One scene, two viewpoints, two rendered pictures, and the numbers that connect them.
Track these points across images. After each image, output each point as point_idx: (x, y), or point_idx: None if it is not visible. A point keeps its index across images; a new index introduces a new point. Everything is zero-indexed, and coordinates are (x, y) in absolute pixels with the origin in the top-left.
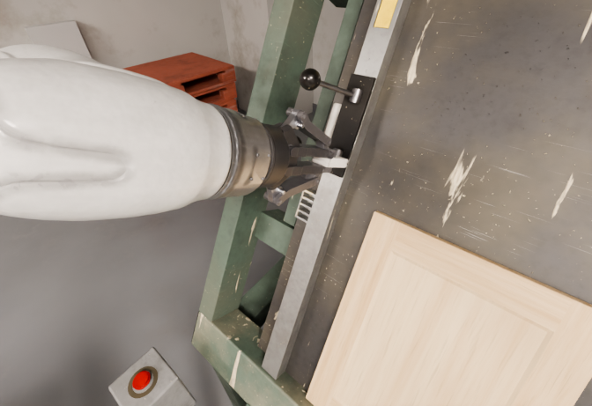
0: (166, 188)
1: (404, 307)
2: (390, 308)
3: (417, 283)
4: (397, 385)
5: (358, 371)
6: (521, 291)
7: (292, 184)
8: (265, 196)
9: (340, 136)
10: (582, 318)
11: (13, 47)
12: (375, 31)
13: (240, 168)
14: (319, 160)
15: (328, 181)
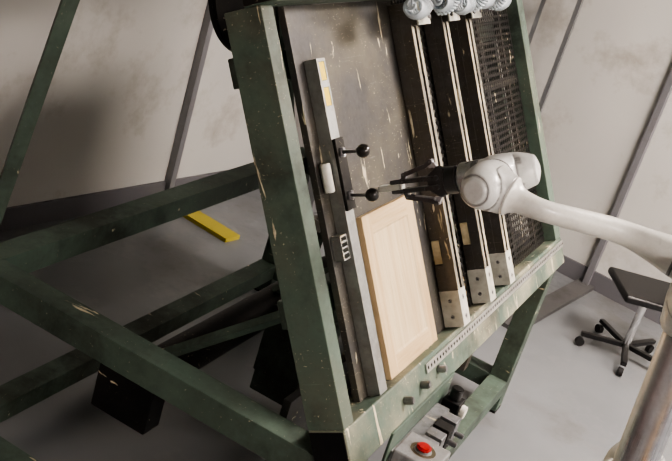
0: None
1: (386, 258)
2: (384, 266)
3: (383, 239)
4: (401, 303)
5: (393, 320)
6: (398, 206)
7: (426, 196)
8: (439, 203)
9: (346, 182)
10: (407, 201)
11: (493, 166)
12: (328, 108)
13: None
14: (402, 186)
15: (349, 217)
